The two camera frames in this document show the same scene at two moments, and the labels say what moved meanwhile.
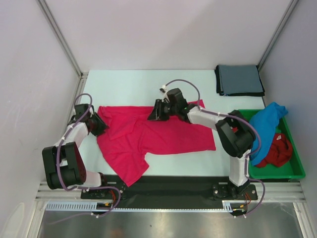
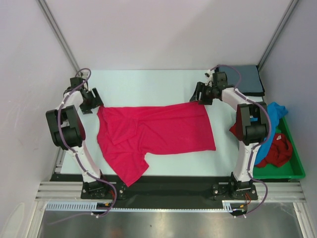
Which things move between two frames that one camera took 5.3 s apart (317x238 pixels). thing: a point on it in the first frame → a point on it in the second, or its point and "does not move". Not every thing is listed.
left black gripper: x=102 y=125 → x=96 y=102
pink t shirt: x=132 y=134 does not move
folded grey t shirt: x=241 y=78 does not move
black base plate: x=207 y=187 does not move
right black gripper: x=157 y=114 → x=201 y=87
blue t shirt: x=265 y=120 does not move
